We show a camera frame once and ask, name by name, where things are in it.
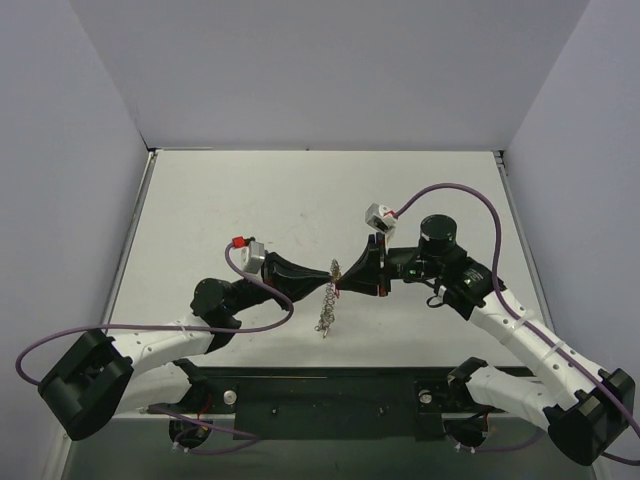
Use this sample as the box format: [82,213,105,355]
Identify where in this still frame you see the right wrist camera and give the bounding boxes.
[364,203,397,238]

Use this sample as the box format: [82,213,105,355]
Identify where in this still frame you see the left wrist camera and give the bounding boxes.
[231,236,266,275]

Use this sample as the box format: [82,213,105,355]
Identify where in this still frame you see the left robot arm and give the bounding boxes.
[37,252,331,440]

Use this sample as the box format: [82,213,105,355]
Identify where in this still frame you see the aluminium table edge rail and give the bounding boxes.
[493,150,520,233]

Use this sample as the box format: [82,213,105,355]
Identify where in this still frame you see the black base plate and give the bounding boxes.
[153,366,494,441]

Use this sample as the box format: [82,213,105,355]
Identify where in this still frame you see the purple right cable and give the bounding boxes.
[392,182,640,466]

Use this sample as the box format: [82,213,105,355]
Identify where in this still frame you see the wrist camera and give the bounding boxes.
[231,236,266,275]
[364,203,397,238]

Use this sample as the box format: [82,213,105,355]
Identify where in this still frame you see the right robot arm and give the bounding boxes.
[337,214,636,466]

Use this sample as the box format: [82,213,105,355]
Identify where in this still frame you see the metal disc key organizer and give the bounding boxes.
[315,259,341,339]

